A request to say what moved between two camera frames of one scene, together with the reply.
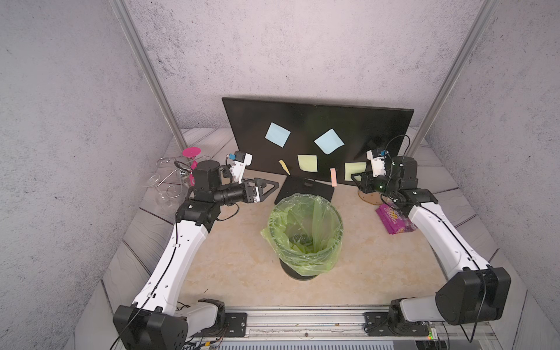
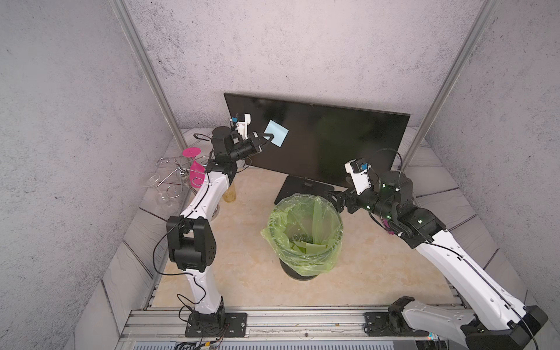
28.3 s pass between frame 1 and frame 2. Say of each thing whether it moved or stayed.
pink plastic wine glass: stayed
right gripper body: moved
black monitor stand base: stayed
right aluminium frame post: stayed
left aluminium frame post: stayed
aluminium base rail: stayed
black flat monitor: stayed
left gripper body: moved
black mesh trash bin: stayed
